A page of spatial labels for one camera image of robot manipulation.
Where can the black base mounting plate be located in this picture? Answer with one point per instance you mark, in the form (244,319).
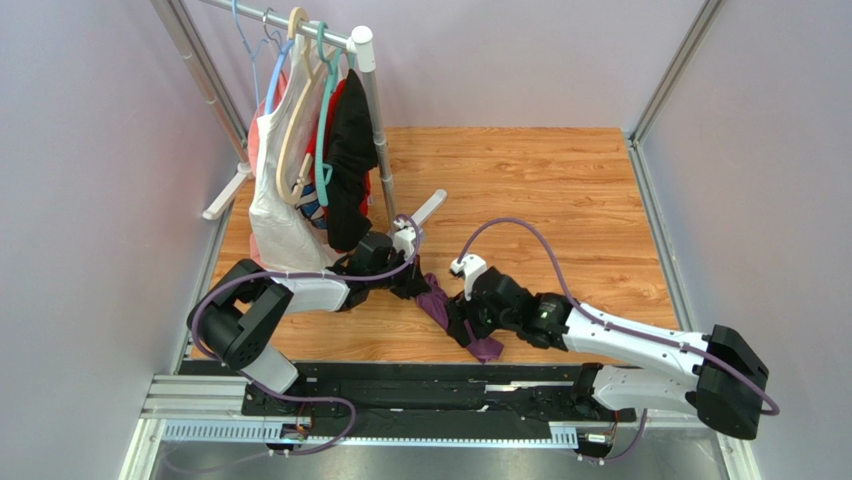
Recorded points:
(443,423)

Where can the white tank top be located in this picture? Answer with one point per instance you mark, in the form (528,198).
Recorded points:
(281,237)

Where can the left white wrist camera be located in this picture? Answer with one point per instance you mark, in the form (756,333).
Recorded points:
(406,238)

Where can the slotted cable duct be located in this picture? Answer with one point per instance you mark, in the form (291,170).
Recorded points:
(276,433)

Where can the aluminium frame rail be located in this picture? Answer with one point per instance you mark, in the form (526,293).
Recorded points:
(200,393)

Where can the purple cloth napkin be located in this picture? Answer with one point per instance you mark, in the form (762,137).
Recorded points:
(433,304)

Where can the blue plastic hanger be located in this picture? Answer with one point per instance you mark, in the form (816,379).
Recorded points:
(272,88)

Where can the black garment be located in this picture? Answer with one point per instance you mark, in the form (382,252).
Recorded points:
(351,154)

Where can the white grey clothes rack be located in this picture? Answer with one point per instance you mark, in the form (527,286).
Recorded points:
(358,46)

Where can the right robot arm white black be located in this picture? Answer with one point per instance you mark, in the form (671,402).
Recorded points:
(718,377)

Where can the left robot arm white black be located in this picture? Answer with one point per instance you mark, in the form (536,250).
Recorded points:
(234,323)

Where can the light blue wire hanger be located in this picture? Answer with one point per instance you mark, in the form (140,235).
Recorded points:
(255,51)

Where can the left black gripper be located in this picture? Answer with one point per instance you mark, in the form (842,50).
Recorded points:
(414,284)

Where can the teal plastic hanger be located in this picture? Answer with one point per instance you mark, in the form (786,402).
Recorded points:
(322,171)

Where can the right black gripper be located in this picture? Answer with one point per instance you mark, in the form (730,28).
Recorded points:
(462,316)

